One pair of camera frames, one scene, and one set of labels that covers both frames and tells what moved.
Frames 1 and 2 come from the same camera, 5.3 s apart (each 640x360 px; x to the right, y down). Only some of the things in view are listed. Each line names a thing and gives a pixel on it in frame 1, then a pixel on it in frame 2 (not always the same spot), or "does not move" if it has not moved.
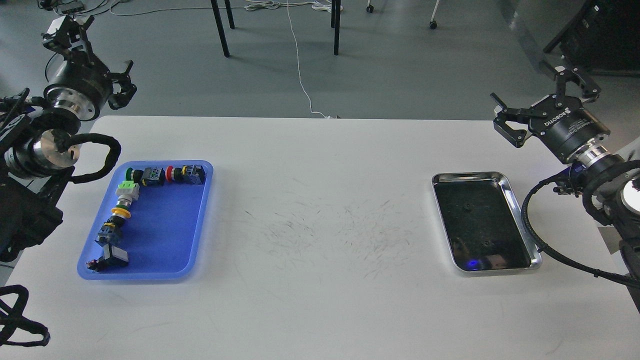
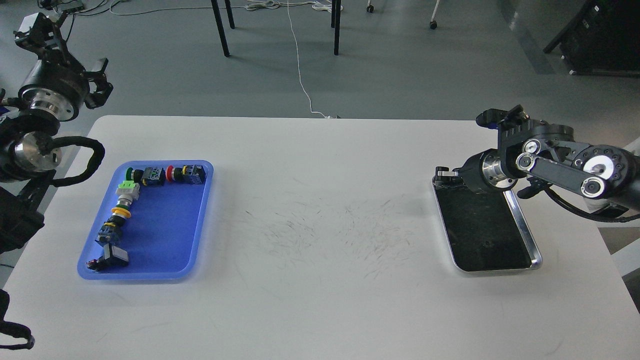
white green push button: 127,192 does not move
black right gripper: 560,121 -> 482,172
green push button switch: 151,176 does not move
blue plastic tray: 163,235 does not move
